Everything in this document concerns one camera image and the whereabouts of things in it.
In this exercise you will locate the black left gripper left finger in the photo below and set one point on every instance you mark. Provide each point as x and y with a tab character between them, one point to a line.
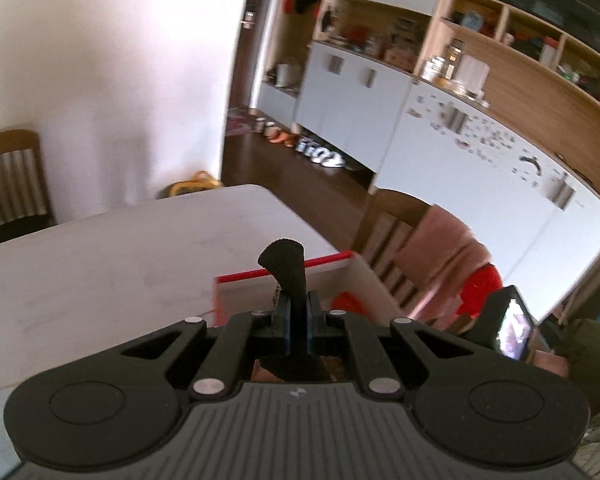
281	320

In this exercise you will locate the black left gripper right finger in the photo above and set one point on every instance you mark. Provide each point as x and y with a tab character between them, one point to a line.
316	323

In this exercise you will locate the white red cardboard box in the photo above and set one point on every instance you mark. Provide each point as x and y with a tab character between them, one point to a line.
341	281

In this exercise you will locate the dark wooden chair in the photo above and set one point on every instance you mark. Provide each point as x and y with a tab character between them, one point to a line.
388	222

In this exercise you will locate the pink blanket on chair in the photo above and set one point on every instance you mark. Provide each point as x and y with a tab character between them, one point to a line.
438	257

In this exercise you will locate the black white shoes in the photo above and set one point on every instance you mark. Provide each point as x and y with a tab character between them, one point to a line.
319	154

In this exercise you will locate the red cushion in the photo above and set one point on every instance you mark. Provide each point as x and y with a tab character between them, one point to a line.
477	289

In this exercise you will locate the red patterned rug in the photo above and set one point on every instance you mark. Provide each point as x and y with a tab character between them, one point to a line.
239	121

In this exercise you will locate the white cabinet unit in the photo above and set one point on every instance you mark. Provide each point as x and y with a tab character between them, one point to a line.
539	220

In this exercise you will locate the white tote bag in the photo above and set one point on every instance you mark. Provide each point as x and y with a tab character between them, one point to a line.
287	75

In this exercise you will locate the wooden chair at far side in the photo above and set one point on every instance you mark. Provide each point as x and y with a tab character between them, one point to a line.
25	205

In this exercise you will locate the wooden wall shelf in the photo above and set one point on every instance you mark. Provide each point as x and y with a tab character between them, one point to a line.
543	55

